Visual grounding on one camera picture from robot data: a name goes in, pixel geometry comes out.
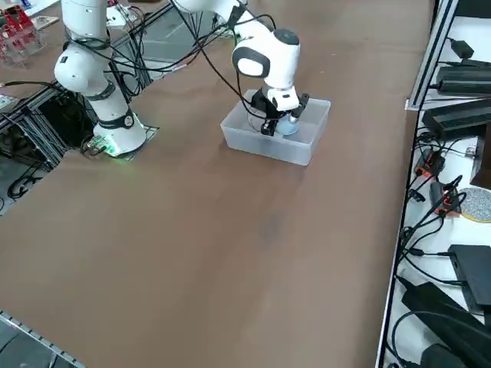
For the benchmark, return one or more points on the long black box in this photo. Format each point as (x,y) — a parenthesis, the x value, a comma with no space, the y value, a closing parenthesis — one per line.
(456,117)

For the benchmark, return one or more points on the aluminium upright profile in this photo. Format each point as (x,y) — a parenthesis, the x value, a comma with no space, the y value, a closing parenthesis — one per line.
(427,65)

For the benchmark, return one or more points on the dark brown block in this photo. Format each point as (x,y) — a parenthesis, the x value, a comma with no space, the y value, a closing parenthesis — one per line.
(484,168)

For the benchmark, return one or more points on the silver metal rail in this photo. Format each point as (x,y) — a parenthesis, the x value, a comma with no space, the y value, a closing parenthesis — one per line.
(38,339)

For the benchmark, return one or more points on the orange and black clamp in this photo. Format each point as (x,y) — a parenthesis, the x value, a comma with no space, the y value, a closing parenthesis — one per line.
(441,199)

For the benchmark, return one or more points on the round grey coaster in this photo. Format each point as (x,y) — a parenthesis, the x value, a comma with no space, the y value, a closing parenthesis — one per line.
(477,205)

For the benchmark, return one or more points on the small black power adapter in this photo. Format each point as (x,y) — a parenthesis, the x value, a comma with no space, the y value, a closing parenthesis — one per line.
(462,48)

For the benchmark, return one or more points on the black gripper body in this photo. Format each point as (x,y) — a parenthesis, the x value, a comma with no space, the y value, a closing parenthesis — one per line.
(261,103)

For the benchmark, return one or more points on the orange and black device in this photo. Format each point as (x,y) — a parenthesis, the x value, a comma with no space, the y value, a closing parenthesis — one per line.
(431,163)

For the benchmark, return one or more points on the acrylic rack with red parts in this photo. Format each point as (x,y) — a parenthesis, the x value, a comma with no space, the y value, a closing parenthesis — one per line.
(15,23)

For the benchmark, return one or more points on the blue mesh pencil holder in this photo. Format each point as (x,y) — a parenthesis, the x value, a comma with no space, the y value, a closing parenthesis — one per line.
(285,128)

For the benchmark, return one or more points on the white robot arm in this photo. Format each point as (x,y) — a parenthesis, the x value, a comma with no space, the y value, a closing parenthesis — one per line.
(276,65)

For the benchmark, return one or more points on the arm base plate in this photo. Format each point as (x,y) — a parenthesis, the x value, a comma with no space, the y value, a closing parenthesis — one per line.
(152,129)

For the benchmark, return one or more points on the aluminium table frame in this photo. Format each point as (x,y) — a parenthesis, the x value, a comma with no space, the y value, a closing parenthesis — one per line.
(53,153)

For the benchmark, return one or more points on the wrist camera with black bracket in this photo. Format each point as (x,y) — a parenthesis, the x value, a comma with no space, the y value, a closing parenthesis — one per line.
(303,103)

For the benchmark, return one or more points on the brown board piece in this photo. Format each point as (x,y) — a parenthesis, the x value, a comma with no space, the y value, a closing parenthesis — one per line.
(45,22)

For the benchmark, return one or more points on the clear plastic box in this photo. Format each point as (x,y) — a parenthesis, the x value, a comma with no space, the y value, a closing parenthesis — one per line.
(268,151)

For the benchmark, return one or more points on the flat black box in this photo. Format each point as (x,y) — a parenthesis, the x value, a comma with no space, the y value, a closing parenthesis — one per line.
(475,276)

